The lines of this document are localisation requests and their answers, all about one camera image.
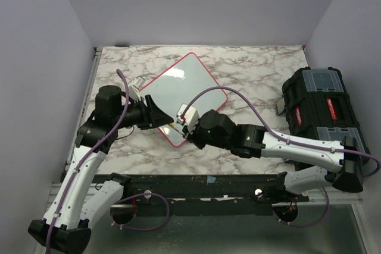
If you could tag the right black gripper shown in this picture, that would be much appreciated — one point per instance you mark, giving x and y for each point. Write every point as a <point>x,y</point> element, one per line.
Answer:
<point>192,137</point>

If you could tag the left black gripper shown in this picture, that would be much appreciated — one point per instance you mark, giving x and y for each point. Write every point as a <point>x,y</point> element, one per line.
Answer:
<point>158,116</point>

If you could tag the pink framed whiteboard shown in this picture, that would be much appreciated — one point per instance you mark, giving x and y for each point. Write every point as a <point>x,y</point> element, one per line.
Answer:
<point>178,85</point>

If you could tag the white yellow whiteboard marker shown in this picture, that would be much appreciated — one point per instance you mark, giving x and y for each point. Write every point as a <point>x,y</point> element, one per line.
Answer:
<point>172,125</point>

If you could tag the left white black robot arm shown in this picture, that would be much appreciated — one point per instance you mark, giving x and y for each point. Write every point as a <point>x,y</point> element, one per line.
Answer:
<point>66,226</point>

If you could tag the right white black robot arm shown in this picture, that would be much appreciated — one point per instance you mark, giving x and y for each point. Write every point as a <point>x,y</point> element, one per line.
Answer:
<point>331,163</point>

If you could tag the black plastic toolbox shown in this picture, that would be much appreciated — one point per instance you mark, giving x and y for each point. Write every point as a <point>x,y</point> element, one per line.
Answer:
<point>317,106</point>

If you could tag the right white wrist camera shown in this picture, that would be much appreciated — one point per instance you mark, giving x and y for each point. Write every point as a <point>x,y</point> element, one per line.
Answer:
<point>187,117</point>

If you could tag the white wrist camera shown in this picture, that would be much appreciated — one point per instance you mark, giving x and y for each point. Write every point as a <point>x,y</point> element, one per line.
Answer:
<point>134,88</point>
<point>187,117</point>

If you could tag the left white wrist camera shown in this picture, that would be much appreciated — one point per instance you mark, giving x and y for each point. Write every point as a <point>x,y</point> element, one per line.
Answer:
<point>134,88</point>

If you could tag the black base frame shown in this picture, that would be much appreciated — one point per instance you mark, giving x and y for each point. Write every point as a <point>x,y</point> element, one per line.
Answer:
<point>205,195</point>

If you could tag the aluminium rail frame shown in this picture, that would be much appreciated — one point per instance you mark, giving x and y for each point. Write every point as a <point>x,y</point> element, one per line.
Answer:
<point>83,110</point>

